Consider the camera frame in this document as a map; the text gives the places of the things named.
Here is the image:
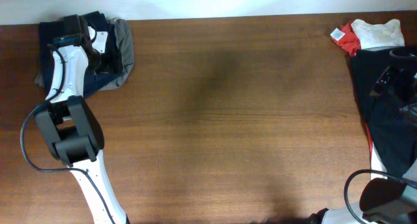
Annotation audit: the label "white cream garment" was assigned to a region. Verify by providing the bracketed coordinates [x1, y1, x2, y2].
[351, 19, 405, 49]

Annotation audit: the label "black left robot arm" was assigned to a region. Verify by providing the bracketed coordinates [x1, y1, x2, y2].
[34, 15, 129, 223]

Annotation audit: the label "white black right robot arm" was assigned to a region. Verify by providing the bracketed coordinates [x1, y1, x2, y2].
[304, 47, 416, 223]

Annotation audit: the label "black garment in pile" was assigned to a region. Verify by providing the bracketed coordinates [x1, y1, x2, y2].
[350, 48, 416, 177]

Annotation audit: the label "red garment with label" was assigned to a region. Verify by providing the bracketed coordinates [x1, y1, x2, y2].
[330, 21, 361, 57]

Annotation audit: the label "dark blue shorts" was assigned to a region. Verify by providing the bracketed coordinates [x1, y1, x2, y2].
[38, 10, 124, 100]

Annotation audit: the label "folded grey shorts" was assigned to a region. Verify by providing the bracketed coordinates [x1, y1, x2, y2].
[33, 18, 136, 91]

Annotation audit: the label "red white garment underneath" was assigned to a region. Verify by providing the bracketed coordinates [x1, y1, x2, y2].
[365, 124, 386, 172]

